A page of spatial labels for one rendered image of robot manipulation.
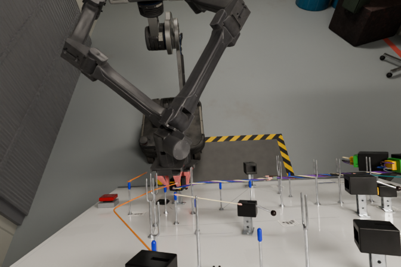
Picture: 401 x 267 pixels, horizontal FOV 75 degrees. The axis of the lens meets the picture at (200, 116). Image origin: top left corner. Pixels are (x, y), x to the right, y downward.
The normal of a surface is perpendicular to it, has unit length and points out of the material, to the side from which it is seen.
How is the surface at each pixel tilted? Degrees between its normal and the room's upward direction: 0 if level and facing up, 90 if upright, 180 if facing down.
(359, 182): 41
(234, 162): 0
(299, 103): 0
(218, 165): 0
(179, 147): 66
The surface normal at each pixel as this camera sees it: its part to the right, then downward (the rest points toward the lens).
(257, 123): -0.03, -0.67
